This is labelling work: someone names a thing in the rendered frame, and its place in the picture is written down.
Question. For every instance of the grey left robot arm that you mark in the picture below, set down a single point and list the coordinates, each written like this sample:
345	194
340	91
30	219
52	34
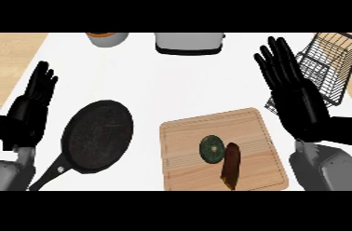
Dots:
15	169

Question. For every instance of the black frying pan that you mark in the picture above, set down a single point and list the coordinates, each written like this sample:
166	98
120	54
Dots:
92	138

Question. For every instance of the grey cup with orange rim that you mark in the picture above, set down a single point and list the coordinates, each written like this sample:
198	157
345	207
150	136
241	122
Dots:
107	38

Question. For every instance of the round green squash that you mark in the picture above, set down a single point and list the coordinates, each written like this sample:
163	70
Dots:
212	149

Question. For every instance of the grey toaster appliance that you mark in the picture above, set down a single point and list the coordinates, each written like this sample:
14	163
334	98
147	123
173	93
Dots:
190	43

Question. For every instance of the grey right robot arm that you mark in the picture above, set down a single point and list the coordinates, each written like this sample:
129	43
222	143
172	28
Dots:
323	166

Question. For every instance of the dark brown long vegetable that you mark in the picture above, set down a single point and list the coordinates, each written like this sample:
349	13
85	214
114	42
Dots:
231	166

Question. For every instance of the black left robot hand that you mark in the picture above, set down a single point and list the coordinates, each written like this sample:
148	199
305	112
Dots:
28	113

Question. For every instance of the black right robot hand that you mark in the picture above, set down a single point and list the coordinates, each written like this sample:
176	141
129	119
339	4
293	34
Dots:
300	107

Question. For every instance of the wooden cutting board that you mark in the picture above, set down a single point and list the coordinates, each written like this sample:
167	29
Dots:
225	151

